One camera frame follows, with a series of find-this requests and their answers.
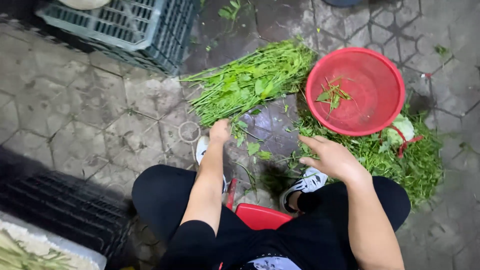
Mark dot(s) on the person's right hand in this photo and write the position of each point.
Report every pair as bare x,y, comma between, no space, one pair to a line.
335,157

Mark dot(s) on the person's left hand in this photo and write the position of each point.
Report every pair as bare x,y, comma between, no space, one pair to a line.
219,131

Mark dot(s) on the bundle of green leafy stems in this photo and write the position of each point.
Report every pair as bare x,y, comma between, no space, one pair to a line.
252,81

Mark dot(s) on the person's white left sneaker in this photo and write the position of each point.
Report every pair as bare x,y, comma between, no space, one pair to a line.
203,150

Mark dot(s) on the person's white sneaker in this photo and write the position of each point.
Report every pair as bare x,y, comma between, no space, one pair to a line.
304,185
203,150

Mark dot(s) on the loose green leaves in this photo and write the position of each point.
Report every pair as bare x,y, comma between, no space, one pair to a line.
255,148

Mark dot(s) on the person's white right sneaker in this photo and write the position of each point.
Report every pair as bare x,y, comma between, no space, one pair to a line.
304,185

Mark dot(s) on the heap of green vegetable trimmings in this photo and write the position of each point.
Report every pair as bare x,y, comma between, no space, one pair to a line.
390,157

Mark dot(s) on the green stems in basin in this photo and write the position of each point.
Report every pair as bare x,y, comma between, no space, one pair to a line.
333,95

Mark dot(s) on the red plastic basin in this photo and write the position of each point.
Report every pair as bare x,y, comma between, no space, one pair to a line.
355,91

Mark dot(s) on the white plastic bag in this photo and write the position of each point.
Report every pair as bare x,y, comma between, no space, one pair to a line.
401,129

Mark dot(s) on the red plastic stool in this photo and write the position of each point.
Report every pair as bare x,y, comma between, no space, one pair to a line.
255,214

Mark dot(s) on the person's black trousers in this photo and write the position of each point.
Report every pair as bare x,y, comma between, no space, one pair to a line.
262,221

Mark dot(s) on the person's black shirt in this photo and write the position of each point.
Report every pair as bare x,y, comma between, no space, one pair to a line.
258,258

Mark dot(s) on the grey-blue plastic crate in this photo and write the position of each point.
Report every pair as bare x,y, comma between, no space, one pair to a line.
123,30

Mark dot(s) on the black plastic crate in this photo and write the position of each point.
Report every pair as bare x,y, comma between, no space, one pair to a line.
67,210

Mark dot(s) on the white sack with green stems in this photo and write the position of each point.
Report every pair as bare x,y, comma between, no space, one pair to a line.
41,247

